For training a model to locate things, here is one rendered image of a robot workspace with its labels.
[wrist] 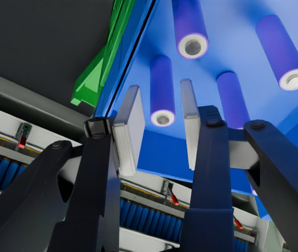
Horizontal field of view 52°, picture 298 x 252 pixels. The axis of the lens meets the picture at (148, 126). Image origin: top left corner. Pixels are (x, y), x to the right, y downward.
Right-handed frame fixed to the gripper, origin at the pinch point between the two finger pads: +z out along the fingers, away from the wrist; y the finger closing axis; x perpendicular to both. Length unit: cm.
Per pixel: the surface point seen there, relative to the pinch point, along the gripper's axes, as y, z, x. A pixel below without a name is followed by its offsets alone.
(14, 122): -38, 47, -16
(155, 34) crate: -0.1, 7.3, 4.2
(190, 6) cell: 2.4, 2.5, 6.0
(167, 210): -6, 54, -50
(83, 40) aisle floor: -20, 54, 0
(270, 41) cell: 7.7, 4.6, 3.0
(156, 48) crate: -0.2, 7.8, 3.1
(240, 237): 16, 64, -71
